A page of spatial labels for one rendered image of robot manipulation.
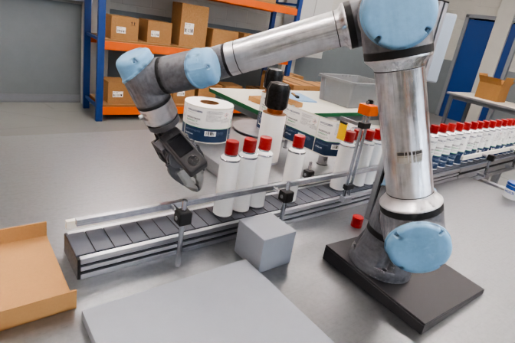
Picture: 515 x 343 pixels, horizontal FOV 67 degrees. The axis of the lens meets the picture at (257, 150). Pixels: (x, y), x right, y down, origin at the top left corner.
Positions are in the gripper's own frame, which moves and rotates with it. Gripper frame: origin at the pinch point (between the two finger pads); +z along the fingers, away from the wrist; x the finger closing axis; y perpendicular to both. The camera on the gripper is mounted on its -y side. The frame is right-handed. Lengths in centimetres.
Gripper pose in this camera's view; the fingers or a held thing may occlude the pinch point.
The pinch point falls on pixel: (198, 187)
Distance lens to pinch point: 96.1
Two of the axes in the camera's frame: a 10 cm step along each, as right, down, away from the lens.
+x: -7.6, 5.3, -3.8
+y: -6.0, -3.5, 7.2
